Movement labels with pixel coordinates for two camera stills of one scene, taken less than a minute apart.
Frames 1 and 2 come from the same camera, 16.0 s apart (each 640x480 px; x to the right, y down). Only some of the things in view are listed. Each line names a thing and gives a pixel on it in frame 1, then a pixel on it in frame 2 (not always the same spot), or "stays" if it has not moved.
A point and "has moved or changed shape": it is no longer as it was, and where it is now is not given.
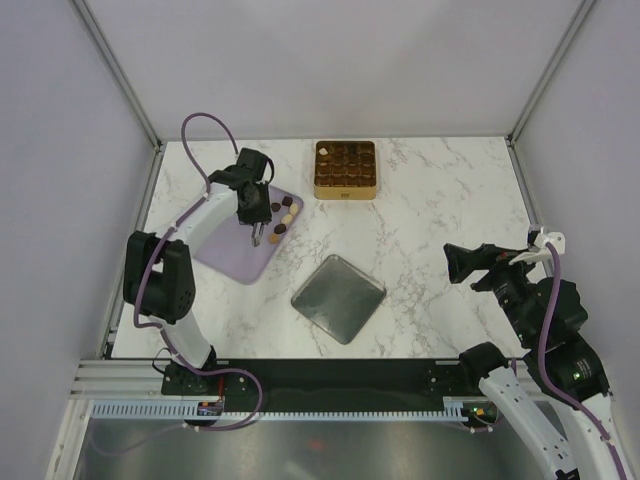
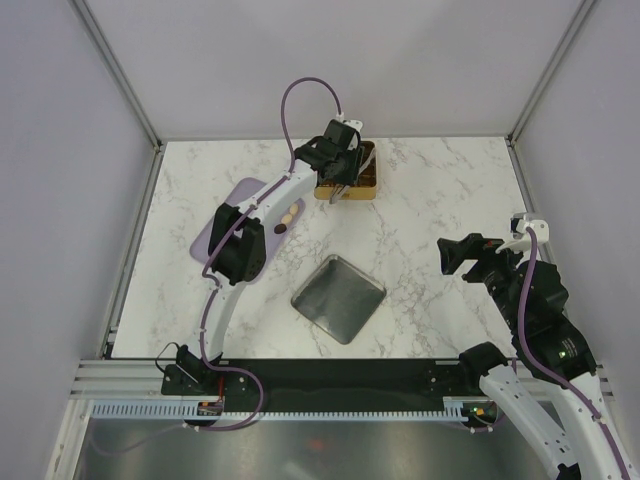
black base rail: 318,379 stays
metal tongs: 256,232 has moved or changed shape
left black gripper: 264,214 → 350,178
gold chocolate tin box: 347,172 stays
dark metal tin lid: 339,297 stays
